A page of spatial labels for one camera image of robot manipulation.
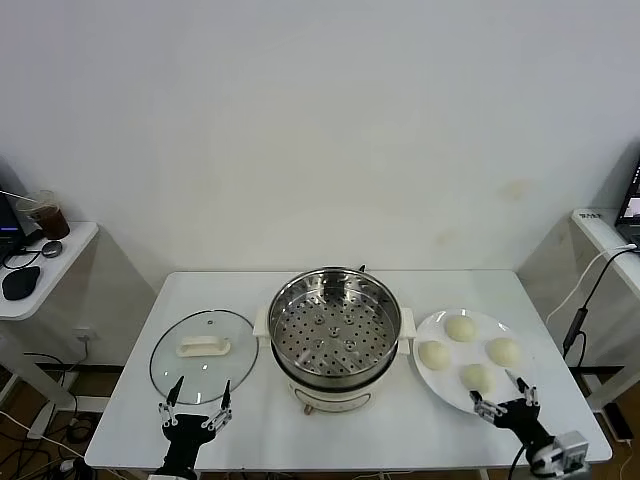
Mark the white cable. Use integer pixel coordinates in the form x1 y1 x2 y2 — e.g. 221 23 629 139
545 243 637 329

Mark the white steamed baozi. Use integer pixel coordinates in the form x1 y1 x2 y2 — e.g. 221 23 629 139
485 337 523 368
417 340 452 372
444 314 476 345
459 363 496 394

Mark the dark laptop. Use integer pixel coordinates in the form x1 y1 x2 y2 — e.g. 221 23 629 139
0 155 45 252
614 142 640 247

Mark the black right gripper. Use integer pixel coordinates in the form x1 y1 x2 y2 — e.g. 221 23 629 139
468 369 554 451

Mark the cream electric cooking pot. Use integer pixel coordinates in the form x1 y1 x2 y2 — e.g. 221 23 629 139
252 305 417 417

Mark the round black puck with cable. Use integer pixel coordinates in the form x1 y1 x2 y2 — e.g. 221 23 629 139
2 238 65 271

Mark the glass lid with cream handle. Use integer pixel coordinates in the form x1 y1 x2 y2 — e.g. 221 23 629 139
148 308 260 406

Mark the stainless steel steamer basket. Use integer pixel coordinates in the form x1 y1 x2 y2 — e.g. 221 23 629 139
267 267 403 389

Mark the plastic cup of iced coffee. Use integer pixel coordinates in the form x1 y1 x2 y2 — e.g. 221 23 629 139
14 189 71 241

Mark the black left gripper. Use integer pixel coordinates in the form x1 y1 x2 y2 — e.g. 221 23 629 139
157 375 235 474

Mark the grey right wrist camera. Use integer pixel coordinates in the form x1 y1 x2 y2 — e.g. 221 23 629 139
552 430 591 474

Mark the black computer mouse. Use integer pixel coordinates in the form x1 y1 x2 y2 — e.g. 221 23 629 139
1 265 41 301

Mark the white round plate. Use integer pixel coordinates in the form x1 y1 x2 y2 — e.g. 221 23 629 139
413 308 537 416

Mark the black cable with adapter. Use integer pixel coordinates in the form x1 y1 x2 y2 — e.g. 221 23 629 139
562 247 640 359

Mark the white side table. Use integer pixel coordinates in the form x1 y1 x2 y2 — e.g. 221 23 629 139
0 219 100 440
571 206 640 416

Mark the black floor cable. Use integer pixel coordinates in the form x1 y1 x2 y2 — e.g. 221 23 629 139
64 389 106 446

